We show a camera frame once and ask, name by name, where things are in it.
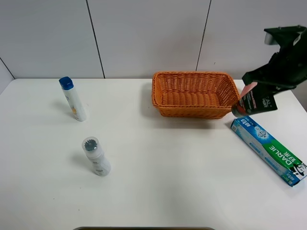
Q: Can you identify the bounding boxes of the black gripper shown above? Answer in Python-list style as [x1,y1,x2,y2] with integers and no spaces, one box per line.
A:
[242,25,307,91]

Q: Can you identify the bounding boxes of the black L'Oreal tube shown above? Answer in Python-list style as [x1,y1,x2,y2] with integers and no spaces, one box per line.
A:
[231,86,278,118]

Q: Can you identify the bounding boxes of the Darlie toothpaste box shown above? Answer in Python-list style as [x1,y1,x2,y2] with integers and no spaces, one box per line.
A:
[231,116,307,187]

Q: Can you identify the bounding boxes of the orange wicker basket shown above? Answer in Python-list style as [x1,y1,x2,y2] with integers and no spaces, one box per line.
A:
[152,71,240,119]

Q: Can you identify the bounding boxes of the pink bottle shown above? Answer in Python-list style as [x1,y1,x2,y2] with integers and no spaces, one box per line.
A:
[240,82,258,98]

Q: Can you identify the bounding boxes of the white bottle clear cap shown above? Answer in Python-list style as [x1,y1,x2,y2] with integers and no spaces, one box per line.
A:
[82,137,111,176]

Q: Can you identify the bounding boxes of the white bottle blue cap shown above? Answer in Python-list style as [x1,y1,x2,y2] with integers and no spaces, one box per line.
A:
[59,77,86,122]

